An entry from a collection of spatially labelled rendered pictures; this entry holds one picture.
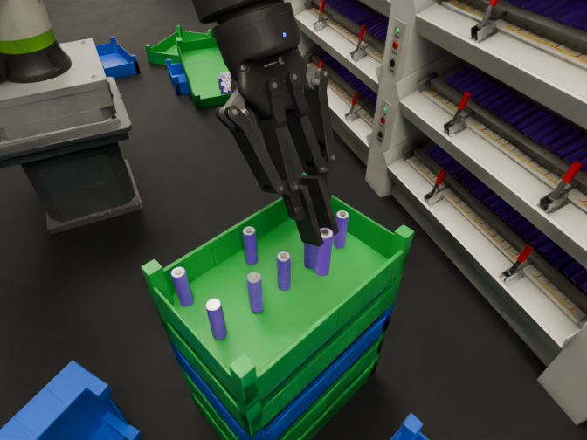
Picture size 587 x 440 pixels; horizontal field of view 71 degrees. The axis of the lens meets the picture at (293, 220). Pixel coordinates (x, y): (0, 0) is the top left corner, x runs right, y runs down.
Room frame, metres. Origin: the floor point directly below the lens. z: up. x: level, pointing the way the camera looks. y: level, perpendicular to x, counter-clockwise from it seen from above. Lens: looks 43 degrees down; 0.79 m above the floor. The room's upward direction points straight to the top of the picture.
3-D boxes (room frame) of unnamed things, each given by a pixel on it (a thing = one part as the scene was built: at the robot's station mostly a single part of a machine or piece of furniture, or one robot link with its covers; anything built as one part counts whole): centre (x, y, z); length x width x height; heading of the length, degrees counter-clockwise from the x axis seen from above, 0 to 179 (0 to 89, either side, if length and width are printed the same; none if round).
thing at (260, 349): (0.36, 0.01, 0.36); 0.30 x 0.20 x 0.08; 134
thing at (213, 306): (0.28, 0.09, 0.36); 0.02 x 0.02 x 0.06
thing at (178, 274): (0.33, 0.15, 0.36); 0.02 x 0.02 x 0.06
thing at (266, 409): (0.36, 0.01, 0.28); 0.30 x 0.20 x 0.08; 134
